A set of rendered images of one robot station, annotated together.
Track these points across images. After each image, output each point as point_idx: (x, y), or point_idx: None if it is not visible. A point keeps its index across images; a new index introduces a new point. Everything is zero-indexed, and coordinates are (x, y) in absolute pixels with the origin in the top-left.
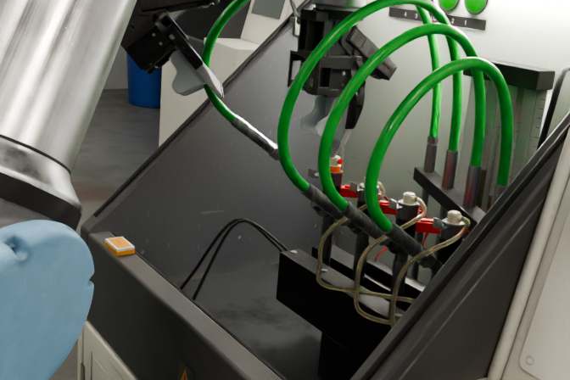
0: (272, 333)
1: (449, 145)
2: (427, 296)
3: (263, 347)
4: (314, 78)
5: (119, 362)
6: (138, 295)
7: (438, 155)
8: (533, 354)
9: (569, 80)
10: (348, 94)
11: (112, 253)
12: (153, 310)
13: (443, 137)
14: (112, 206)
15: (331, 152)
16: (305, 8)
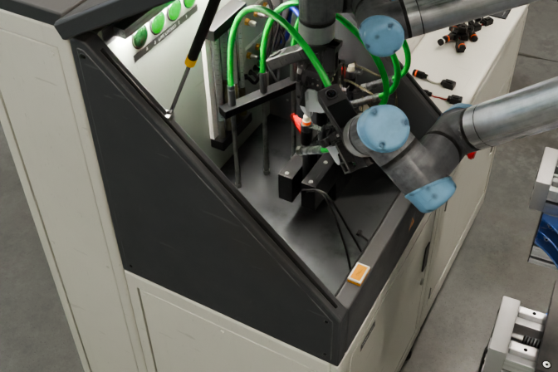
0: (306, 233)
1: (264, 70)
2: (407, 78)
3: (326, 231)
4: (340, 74)
5: (372, 308)
6: (388, 249)
7: (191, 105)
8: None
9: None
10: None
11: (366, 276)
12: (397, 233)
13: (191, 93)
14: (329, 290)
15: (311, 113)
16: (331, 47)
